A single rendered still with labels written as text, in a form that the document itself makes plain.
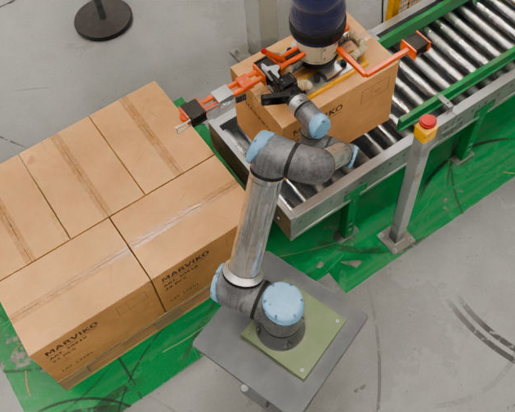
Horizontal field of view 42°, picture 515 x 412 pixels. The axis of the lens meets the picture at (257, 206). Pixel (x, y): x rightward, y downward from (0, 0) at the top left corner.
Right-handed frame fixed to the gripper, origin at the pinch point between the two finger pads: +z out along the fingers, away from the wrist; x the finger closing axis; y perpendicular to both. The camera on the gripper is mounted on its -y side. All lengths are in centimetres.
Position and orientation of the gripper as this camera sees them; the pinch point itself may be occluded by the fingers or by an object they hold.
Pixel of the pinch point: (261, 73)
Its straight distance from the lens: 271.5
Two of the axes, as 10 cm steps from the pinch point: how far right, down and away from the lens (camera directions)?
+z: -5.7, -7.0, 4.4
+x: -0.5, -5.1, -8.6
